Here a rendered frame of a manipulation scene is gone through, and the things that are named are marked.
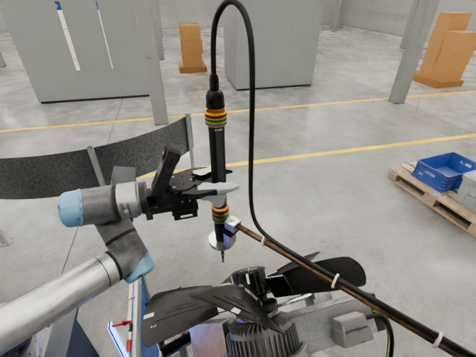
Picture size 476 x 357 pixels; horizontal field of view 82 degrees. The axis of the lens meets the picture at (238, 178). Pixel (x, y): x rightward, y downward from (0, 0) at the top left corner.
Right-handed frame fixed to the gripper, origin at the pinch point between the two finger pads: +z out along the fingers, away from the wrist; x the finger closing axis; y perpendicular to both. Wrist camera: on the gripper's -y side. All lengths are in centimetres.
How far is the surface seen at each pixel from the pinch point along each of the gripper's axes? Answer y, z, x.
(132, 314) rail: 80, -39, -24
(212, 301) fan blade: 21.3, -8.3, 15.9
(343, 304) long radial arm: 51, 36, 10
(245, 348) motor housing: 49, 0, 15
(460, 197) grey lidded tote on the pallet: 142, 273, -104
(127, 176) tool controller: 41, -35, -73
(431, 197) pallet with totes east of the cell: 154, 258, -122
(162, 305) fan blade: 49, -22, -4
